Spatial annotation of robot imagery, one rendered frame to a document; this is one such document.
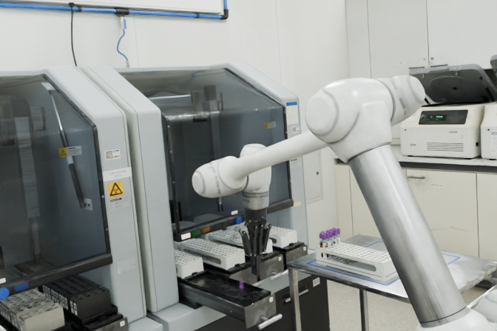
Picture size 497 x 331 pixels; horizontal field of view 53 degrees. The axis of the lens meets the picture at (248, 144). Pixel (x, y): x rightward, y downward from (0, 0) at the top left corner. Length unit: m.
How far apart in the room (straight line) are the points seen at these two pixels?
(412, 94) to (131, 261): 1.05
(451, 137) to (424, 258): 2.64
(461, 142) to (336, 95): 2.64
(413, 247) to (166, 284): 1.00
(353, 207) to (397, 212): 3.14
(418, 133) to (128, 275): 2.60
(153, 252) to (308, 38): 2.66
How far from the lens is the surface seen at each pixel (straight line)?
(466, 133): 3.65
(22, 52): 2.75
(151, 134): 1.73
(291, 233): 2.15
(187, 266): 1.90
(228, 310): 1.70
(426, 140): 3.79
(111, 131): 1.66
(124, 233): 1.71
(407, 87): 1.22
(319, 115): 1.08
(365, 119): 1.09
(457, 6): 3.99
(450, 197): 3.78
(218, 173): 1.49
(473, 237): 3.79
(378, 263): 1.73
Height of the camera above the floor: 1.47
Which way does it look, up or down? 6 degrees down
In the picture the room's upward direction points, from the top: 5 degrees counter-clockwise
